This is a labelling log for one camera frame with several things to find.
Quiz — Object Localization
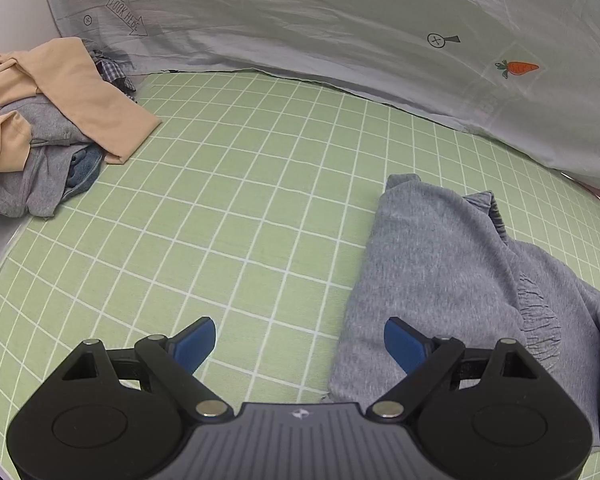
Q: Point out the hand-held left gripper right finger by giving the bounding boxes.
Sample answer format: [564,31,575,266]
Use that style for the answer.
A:
[367,317,538,420]

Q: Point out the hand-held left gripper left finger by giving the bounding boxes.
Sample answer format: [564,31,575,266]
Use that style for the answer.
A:
[62,316,233,420]

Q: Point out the grey sweatpants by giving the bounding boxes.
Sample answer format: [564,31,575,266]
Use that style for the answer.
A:
[328,173,600,448]

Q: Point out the green grid mat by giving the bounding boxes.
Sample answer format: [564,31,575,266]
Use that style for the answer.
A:
[0,71,600,480]

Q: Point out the blue denim jeans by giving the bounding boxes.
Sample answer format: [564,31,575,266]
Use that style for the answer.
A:
[62,144,105,203]

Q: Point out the grey garment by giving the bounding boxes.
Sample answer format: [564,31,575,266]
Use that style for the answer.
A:
[0,97,93,218]

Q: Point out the beige garment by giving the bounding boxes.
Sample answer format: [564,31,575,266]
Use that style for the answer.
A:
[0,37,162,171]

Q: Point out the plaid shirt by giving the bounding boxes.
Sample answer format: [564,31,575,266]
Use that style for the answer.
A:
[91,50,138,103]

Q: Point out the grey printed sheet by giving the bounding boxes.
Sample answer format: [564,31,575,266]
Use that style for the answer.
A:
[37,0,600,196]

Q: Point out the white panel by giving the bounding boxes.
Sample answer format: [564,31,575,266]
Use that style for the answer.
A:
[0,0,58,63]

